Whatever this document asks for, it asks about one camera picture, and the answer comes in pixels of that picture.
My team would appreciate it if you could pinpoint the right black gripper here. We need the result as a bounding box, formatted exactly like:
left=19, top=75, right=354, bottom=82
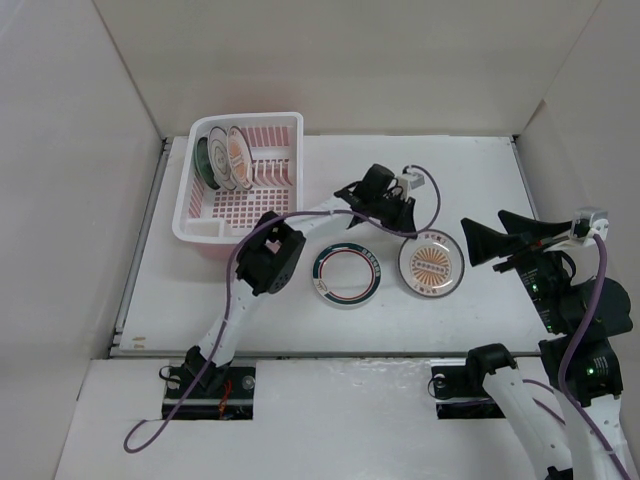
left=461, top=207, right=574, bottom=332

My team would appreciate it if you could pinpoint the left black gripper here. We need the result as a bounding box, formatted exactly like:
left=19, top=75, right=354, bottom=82
left=370, top=192, right=417, bottom=239

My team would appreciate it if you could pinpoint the orange sunburst plate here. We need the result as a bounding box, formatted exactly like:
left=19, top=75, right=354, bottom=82
left=227, top=126, right=253, bottom=190
left=397, top=229, right=465, bottom=299

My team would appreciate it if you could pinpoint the white plate green red rim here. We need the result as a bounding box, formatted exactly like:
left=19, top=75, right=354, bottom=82
left=311, top=242, right=382, bottom=309

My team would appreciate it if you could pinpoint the white plate with flower emblem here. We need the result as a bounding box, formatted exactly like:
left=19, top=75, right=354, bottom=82
left=208, top=126, right=237, bottom=191

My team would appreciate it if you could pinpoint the dark teal patterned plate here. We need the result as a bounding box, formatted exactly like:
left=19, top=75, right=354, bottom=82
left=193, top=137, right=220, bottom=190

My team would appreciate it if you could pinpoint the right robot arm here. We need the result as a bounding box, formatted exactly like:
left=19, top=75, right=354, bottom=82
left=461, top=208, right=633, bottom=479

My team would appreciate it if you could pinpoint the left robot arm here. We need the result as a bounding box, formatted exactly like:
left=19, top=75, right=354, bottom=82
left=182, top=164, right=417, bottom=397

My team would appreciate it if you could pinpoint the pink plastic dish rack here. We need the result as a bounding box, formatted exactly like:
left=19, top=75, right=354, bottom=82
left=172, top=112, right=303, bottom=248

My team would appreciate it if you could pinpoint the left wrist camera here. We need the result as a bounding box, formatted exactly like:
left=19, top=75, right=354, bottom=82
left=396, top=171, right=425, bottom=197

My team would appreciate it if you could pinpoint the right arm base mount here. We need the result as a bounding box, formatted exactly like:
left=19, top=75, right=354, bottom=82
left=427, top=362, right=504, bottom=420

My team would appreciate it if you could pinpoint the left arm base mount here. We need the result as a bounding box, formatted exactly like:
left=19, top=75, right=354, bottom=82
left=158, top=365, right=256, bottom=421

